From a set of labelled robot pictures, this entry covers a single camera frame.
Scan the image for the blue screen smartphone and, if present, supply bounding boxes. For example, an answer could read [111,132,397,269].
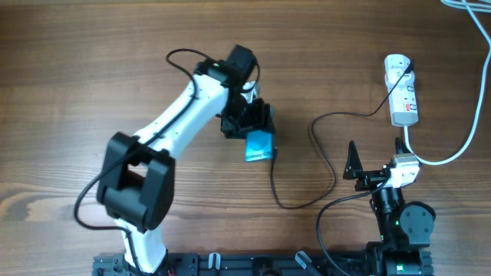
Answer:
[245,130,274,162]

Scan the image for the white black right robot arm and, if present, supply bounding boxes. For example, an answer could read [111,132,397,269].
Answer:
[343,140,436,276]

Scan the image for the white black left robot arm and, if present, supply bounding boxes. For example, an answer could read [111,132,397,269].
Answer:
[97,57,275,275]

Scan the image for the black usb charging cable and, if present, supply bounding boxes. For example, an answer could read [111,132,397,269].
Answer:
[269,60,416,210]

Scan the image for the white power strip socket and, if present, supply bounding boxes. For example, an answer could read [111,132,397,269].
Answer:
[384,54,418,127]

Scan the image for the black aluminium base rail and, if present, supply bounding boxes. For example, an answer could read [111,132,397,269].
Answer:
[91,251,434,276]

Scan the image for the white power strip cord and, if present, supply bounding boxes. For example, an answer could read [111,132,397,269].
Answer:
[403,0,491,166]

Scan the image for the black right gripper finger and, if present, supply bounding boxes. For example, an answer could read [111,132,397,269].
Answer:
[394,137,410,154]
[344,140,363,173]

